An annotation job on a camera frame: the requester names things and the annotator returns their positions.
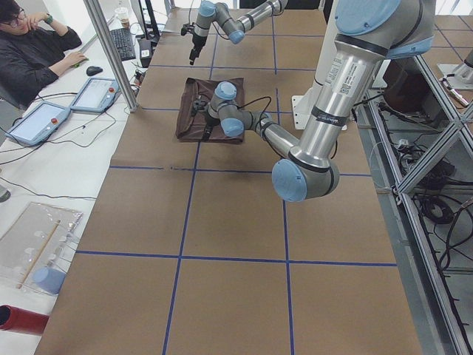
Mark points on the black power adapter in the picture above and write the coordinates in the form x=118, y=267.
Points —
x=145, y=52

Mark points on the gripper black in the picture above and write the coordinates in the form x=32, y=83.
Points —
x=210, y=120
x=196, y=43

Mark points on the clear plastic bag tray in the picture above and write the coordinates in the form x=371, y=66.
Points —
x=43, y=235

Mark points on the far teach pendant tablet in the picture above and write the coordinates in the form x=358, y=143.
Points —
x=96, y=95

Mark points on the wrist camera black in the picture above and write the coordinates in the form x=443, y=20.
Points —
x=198, y=105
x=187, y=28

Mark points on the black keyboard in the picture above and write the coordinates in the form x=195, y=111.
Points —
x=123, y=42

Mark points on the brown t-shirt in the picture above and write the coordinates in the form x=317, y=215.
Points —
x=191, y=117

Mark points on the teach pendant tablet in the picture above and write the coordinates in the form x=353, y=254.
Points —
x=96, y=95
x=36, y=126

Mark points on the blue plastic cup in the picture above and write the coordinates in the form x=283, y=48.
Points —
x=49, y=279

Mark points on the aluminium side rail frame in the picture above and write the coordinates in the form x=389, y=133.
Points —
x=420, y=112

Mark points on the red cylinder tube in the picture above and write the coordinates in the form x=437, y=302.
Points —
x=22, y=321

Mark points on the aluminium frame post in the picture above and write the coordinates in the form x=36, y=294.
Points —
x=102, y=30

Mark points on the near teach pendant tablet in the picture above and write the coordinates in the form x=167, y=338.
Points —
x=36, y=126

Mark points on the person in black jacket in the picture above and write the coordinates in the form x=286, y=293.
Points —
x=36, y=50

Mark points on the paper coffee cup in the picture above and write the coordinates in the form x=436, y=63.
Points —
x=122, y=15

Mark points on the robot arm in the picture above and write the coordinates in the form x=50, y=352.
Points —
x=368, y=32
x=210, y=13

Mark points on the black computer mouse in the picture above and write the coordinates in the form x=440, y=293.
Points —
x=93, y=70

